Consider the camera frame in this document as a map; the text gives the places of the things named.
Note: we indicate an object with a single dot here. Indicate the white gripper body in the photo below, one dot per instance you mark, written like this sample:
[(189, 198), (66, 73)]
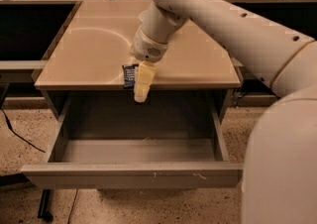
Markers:
[(148, 47)]

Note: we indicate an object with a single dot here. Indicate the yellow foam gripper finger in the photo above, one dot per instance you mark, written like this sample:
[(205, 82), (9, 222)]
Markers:
[(144, 76)]

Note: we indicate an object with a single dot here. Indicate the dark blue snack bar wrapper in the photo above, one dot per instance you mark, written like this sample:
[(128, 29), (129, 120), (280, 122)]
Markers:
[(129, 72)]

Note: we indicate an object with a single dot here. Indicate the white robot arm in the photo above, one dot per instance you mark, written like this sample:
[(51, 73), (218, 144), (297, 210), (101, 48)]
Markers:
[(279, 183)]

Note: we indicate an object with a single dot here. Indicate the open grey top drawer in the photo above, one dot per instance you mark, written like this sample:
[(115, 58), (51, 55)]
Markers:
[(104, 140)]

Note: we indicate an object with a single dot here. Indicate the beige top cabinet table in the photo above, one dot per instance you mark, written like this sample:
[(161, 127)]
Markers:
[(96, 44)]

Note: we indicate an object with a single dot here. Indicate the black stand foot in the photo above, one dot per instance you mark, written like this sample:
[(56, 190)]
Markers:
[(43, 212)]

